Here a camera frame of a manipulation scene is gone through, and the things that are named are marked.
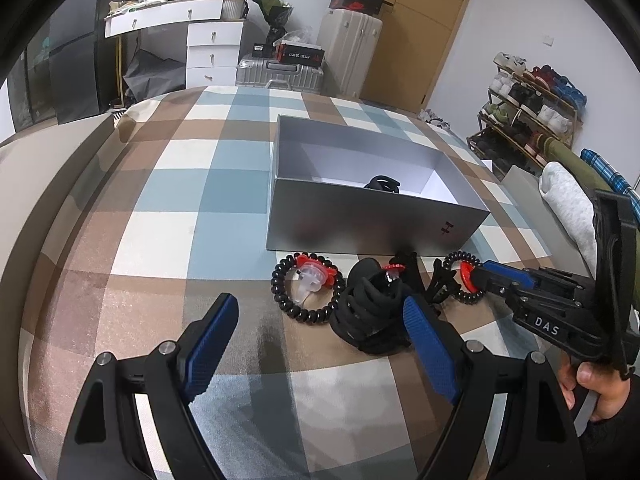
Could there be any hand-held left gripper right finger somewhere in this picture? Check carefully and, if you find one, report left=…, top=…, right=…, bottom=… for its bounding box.
left=402, top=294, right=583, bottom=480

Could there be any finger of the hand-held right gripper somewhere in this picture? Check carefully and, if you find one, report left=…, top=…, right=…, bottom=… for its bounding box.
left=482, top=259, right=597, bottom=298
left=470, top=266, right=597, bottom=322

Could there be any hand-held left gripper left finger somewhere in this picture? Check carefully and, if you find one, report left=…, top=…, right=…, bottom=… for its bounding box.
left=57, top=292, right=240, bottom=480

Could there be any black spiral hair tie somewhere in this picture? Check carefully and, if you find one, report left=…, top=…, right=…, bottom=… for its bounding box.
left=271, top=252, right=346, bottom=325
left=442, top=251, right=483, bottom=306

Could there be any black spiky hair clip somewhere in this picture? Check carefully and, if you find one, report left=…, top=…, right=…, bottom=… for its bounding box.
left=425, top=259, right=458, bottom=306

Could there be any large black hair claw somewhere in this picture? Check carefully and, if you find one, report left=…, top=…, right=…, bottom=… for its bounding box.
left=330, top=250, right=427, bottom=356

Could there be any silver cardboard box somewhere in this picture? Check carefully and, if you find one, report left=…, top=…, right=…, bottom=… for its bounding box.
left=265, top=114, right=492, bottom=256

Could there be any small black hair claw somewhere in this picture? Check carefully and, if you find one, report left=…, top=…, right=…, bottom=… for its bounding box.
left=362, top=174, right=401, bottom=195

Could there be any person's right forearm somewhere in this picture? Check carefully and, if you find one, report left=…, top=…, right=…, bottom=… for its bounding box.
left=577, top=375, right=640, bottom=480

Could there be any person's right hand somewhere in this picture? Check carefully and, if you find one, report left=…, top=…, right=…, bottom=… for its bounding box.
left=557, top=359, right=637, bottom=423

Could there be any grey box lid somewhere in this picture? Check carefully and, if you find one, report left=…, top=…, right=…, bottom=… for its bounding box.
left=502, top=167, right=543, bottom=216

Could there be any white fleece blanket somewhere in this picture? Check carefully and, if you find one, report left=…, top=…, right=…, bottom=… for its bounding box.
left=540, top=160, right=601, bottom=271

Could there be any blue plaid cloth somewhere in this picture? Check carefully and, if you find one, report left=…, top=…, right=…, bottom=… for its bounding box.
left=580, top=147, right=640, bottom=211

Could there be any checked blanket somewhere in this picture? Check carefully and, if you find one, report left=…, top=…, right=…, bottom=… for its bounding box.
left=0, top=85, right=640, bottom=480

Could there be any green rolled mat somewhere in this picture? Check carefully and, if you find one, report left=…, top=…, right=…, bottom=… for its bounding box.
left=537, top=137, right=616, bottom=193

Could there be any loose shoes group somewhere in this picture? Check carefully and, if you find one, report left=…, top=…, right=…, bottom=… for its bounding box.
left=419, top=109, right=453, bottom=131

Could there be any collection of shoes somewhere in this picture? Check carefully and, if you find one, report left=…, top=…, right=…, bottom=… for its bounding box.
left=470, top=52, right=586, bottom=178

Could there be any wooden shoe rack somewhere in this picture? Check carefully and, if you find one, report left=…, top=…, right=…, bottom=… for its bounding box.
left=467, top=52, right=586, bottom=181

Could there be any wooden wardrobe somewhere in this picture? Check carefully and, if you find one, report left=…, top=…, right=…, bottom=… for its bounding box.
left=360, top=0, right=483, bottom=113

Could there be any white suitcase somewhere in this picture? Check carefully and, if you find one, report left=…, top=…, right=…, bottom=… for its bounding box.
left=317, top=9, right=383, bottom=98

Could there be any silver suitcase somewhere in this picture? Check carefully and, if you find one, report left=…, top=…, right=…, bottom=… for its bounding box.
left=235, top=57, right=326, bottom=95

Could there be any grey crumpled cloth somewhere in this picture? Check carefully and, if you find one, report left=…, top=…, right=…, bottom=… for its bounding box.
left=122, top=49, right=187, bottom=103

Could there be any black box red label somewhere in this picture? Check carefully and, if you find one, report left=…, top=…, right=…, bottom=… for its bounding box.
left=274, top=40, right=327, bottom=67

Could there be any white dressing table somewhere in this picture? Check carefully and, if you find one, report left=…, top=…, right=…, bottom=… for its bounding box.
left=104, top=0, right=247, bottom=91

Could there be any dark tall cabinet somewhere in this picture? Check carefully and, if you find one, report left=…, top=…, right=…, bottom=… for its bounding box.
left=0, top=0, right=121, bottom=133

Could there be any dark wrapped flower bouquet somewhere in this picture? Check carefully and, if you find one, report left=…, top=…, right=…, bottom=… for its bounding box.
left=252, top=0, right=296, bottom=48

